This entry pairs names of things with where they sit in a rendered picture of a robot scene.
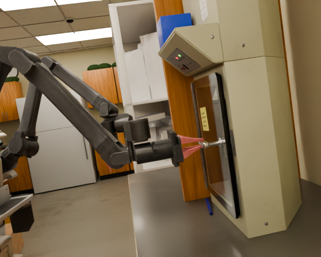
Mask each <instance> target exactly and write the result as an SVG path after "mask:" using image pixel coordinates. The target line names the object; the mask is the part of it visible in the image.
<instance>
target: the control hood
mask: <svg viewBox="0 0 321 257"><path fill-rule="evenodd" d="M177 48H178V49H179V50H181V51H182V52H183V53H184V54H186V55H187V56H188V57H190V58H191V59H192V60H193V61H195V62H196V63H197V64H199V65H200V66H201V67H199V68H197V69H196V70H194V71H192V72H190V73H188V74H185V73H184V72H182V71H181V70H180V69H178V68H177V67H176V66H174V65H173V64H172V63H170V62H169V61H168V60H167V58H168V57H169V55H170V54H171V53H172V52H173V51H175V50H176V49H177ZM158 55H159V56H160V57H161V58H163V59H164V60H165V61H167V62H168V63H169V64H170V65H172V66H173V67H174V68H176V69H177V70H178V71H180V72H181V73H182V74H184V75H185V76H194V75H196V74H198V73H200V72H203V71H205V70H207V69H209V68H212V67H214V66H216V65H218V64H221V63H222V62H223V61H224V59H223V52H222V44H221V36H220V29H219V24H218V23H217V22H215V23H207V24H199V25H191V26H186V27H178V28H175V29H174V30H173V32H172V33H171V34H170V36H169V37H168V39H167V40H166V42H165V43H164V44H163V46H162V47H161V49H160V50H159V52H158Z"/></svg>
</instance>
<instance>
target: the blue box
mask: <svg viewBox="0 0 321 257"><path fill-rule="evenodd" d="M191 25H192V19H191V14H190V13H184V14H176V15H167V16H161V17H160V18H159V20H158V23H157V25H156V28H157V34H158V41H159V47H160V49H161V47H162V46H163V44H164V43H165V42H166V40H167V39H168V37H169V36H170V34H171V33H172V32H173V30H174V29H175V28H178V27H186V26H191Z"/></svg>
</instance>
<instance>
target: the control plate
mask: <svg viewBox="0 0 321 257"><path fill-rule="evenodd" d="M179 55H181V57H180V56H179ZM176 57H177V58H178V59H177V58H176ZM167 60H168V61H169V62H170V63H172V64H173V65H174V66H176V67H177V68H178V69H180V70H181V69H182V67H184V66H183V64H184V65H185V66H186V64H187V65H188V63H190V62H192V64H190V65H189V66H187V67H188V68H189V69H186V68H185V67H184V68H185V70H183V69H182V70H181V71H182V72H184V73H185V74H188V73H190V72H192V71H194V70H196V69H197V68H199V67H201V66H200V65H199V64H197V63H196V62H195V61H193V60H192V59H191V58H190V57H188V56H187V55H186V54H184V53H183V52H182V51H181V50H179V49H178V48H177V49H176V50H175V51H173V52H172V53H171V54H170V55H169V57H168V58H167Z"/></svg>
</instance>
